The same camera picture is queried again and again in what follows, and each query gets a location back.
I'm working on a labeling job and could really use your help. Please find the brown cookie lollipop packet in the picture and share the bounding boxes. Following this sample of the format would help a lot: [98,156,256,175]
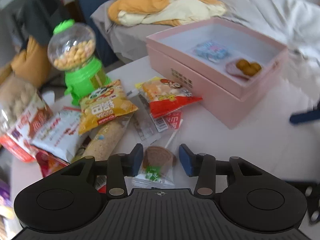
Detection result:
[132,119,183,189]

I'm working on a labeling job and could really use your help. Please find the golden bread bun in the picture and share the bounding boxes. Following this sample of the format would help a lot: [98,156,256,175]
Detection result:
[226,59,262,80]

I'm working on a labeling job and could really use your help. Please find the red yellow rice cracker bag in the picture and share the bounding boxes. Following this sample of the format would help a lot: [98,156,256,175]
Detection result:
[135,77,202,119]

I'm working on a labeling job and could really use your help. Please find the red chicken snack pouch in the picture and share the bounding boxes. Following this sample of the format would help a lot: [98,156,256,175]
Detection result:
[35,150,69,178]

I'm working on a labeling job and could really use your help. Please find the blue Peppa Pig snack pack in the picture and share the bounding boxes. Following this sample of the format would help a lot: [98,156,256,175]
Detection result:
[192,40,231,63]

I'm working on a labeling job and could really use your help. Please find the beige cracker stick pack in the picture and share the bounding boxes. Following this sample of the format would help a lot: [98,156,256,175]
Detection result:
[82,114,133,161]

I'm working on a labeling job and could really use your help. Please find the small red label packet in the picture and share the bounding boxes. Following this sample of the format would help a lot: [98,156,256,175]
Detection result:
[150,110,182,132]

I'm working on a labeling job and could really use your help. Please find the yellow chip bag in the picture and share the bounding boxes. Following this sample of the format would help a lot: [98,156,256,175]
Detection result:
[79,79,138,135]

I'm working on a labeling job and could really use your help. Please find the white silver snack bag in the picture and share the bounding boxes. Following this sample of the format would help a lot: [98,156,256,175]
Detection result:
[31,107,86,163]

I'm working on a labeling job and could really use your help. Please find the pink cardboard box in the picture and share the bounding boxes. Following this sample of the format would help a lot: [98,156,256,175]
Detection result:
[146,17,289,129]

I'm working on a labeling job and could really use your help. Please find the large nut jar gold lid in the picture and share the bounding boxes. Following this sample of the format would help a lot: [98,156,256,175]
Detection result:
[1,74,53,163]

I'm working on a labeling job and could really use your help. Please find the green gumball candy dispenser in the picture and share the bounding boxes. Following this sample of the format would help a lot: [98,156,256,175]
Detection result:
[47,19,111,106]

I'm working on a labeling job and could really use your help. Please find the orange bean bag cushion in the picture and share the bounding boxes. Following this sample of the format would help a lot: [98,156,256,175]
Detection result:
[1,36,52,88]

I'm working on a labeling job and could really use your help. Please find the yellow cream blanket pile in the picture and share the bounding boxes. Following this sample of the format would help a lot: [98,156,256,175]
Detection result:
[107,0,227,27]

